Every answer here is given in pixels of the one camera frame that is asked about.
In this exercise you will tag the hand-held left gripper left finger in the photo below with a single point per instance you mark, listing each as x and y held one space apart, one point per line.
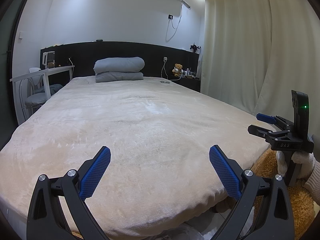
96 172

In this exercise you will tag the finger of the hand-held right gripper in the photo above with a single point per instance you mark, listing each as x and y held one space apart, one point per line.
257 130
265 117

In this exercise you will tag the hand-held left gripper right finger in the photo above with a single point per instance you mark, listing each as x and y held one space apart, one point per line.
225 172

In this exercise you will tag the clear plastic trash bin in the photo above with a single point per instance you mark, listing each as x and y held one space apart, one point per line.
185 231

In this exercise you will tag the person's right hand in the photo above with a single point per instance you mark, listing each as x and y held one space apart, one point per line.
305 165

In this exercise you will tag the beige fleece bed blanket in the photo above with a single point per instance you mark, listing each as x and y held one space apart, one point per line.
125 130

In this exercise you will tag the cream curtain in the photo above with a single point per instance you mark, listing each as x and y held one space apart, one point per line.
250 55

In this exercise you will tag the black bedside table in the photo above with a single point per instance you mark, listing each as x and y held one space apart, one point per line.
190 85

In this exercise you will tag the group of small bottles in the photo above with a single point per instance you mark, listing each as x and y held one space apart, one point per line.
190 73

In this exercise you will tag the chair with grey cushion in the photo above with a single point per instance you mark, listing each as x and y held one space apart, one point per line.
35 98

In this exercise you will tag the small black plant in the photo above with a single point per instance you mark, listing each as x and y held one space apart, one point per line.
195 48

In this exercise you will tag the brown teddy bear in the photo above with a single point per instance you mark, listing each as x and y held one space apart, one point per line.
178 70

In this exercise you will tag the grey folded duvet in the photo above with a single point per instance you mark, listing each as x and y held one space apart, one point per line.
118 67

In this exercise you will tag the white desk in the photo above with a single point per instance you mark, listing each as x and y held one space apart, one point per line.
42 72

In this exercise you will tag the black headboard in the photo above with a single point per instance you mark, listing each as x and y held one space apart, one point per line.
155 52

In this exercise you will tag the dark door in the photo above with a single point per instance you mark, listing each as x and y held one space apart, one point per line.
10 67

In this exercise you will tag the white light switch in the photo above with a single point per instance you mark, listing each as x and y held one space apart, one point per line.
21 35

